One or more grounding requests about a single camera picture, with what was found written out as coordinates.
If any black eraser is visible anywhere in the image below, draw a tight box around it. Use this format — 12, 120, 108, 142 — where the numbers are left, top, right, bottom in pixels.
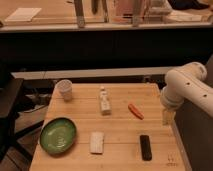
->
140, 135, 152, 161

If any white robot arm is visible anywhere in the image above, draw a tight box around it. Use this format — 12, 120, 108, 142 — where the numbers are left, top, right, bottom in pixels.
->
160, 62, 213, 125

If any orange carrot toy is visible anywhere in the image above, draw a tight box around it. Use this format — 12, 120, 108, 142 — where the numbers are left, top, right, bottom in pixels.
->
128, 104, 144, 120

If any white glue bottle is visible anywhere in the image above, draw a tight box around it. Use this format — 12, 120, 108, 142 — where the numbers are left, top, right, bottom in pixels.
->
100, 86, 111, 115

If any white sponge block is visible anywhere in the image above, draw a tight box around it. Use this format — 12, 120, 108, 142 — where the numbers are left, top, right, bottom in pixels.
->
90, 132, 104, 154

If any green bowl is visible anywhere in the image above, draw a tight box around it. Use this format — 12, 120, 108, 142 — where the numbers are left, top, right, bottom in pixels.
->
39, 117, 77, 155

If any white paper sheet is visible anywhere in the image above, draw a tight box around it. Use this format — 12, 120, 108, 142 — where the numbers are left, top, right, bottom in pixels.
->
5, 8, 41, 22

